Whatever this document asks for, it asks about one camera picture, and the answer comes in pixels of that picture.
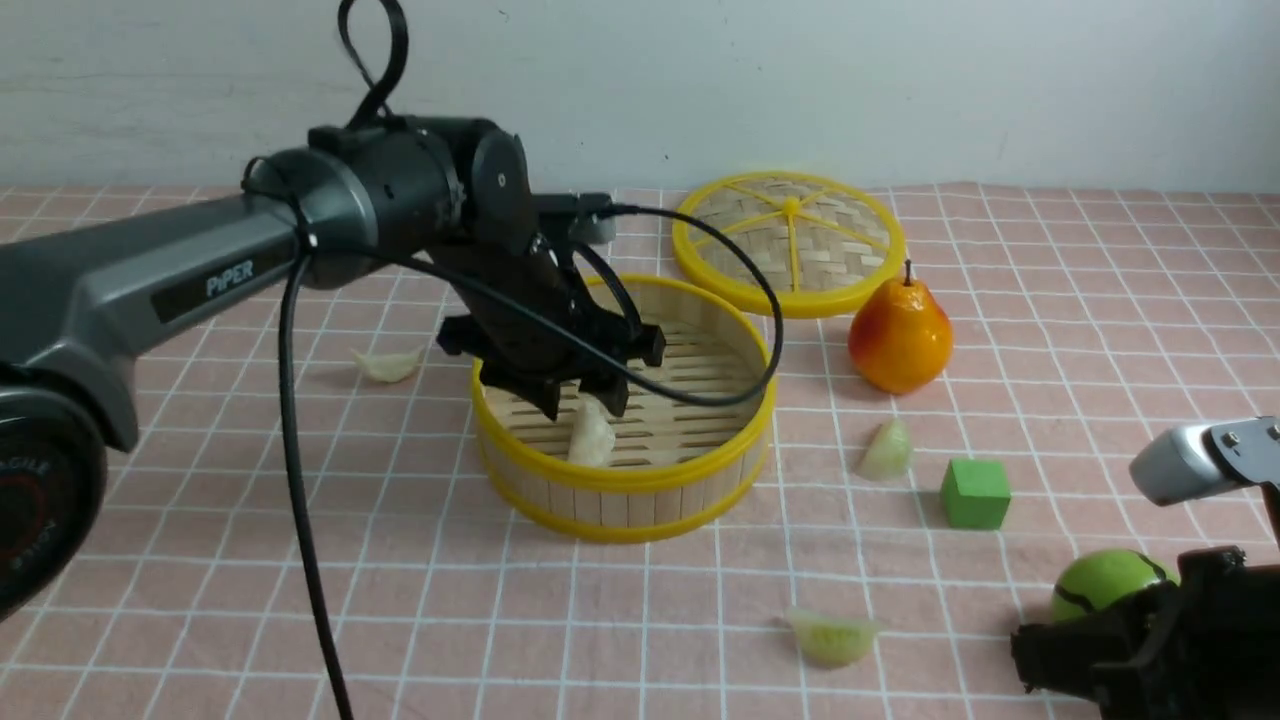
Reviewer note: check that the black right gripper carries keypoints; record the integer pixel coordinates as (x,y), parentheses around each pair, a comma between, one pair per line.
(1205,648)

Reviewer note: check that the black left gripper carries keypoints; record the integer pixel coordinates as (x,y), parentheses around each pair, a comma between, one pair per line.
(555,314)

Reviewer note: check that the white dumpling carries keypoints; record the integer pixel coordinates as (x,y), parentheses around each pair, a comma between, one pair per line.
(389,368)
(592,437)

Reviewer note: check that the green dumpling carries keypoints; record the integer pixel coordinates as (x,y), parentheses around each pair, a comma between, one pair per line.
(889,454)
(829,640)

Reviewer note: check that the green dumpling front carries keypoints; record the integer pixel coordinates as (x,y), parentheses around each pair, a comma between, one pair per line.
(829,640)

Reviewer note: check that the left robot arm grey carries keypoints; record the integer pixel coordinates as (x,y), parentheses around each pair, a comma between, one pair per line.
(80,307)

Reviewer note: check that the bamboo steamer tray yellow rim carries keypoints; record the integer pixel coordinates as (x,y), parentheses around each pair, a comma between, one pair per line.
(673,467)

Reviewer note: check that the bamboo steamer lid yellow rim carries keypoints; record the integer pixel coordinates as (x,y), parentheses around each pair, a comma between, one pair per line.
(824,247)

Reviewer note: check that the green toy watermelon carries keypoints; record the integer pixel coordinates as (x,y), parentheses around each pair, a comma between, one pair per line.
(1097,579)

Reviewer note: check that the green cube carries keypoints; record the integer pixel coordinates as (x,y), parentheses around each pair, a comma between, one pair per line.
(975,494)

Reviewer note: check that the pink checkered tablecloth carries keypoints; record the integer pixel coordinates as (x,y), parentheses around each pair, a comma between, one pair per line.
(1085,322)

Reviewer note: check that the orange toy pear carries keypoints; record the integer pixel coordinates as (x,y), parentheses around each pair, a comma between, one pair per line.
(901,339)

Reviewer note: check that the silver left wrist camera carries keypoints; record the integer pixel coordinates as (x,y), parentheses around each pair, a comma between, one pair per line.
(566,217)

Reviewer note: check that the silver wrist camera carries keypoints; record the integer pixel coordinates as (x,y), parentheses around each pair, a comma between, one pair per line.
(1189,463)
(566,217)

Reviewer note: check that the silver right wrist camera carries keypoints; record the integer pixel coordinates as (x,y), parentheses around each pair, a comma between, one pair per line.
(1189,463)

